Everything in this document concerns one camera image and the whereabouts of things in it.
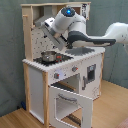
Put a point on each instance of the white oven door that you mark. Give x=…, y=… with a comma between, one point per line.
x=63, y=102

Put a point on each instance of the stove knob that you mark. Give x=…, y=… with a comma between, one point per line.
x=74, y=69
x=56, y=75

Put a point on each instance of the wooden toy kitchen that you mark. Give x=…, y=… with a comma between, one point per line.
x=39, y=78

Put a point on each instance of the black stovetop red burners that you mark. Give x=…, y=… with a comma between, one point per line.
x=59, y=59

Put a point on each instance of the left stove knob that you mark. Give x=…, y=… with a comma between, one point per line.
x=56, y=75

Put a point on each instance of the grey range hood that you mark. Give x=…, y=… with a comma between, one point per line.
x=44, y=13

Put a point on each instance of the small silver toy pot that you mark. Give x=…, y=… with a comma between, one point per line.
x=48, y=56

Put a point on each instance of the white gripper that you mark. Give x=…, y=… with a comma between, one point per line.
x=58, y=39

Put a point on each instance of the right stove knob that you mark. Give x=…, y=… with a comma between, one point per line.
x=74, y=69

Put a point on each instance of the white cupboard door grey dispenser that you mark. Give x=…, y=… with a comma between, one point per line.
x=90, y=76

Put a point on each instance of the white toy microwave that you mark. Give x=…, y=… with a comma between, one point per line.
x=85, y=9

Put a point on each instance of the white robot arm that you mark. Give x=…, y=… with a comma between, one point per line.
x=69, y=28

